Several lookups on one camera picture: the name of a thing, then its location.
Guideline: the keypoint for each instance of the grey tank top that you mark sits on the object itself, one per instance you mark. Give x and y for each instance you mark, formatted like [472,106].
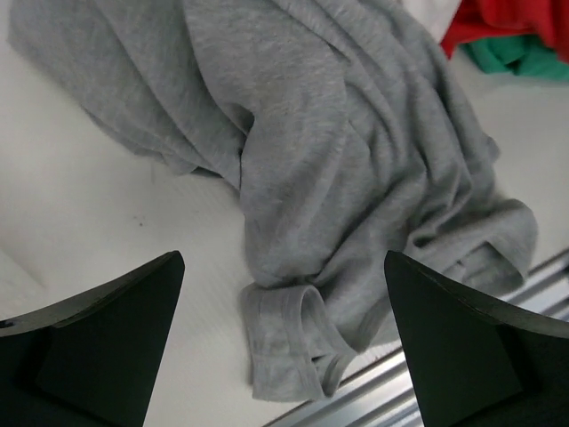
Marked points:
[342,128]

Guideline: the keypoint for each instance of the white tank top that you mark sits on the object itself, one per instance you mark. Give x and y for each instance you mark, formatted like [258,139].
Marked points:
[435,16]

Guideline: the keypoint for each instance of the green tank top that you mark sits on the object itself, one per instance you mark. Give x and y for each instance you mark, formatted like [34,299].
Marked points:
[521,56]

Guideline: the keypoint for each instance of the red tank top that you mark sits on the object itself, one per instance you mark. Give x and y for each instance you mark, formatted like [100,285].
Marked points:
[476,19]

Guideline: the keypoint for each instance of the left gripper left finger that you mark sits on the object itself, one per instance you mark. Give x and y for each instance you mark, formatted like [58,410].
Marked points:
[91,359]

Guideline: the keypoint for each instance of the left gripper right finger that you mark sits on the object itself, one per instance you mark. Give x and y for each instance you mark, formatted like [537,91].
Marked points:
[474,359]

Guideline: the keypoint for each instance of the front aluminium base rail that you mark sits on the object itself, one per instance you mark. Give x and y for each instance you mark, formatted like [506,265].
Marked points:
[382,394]

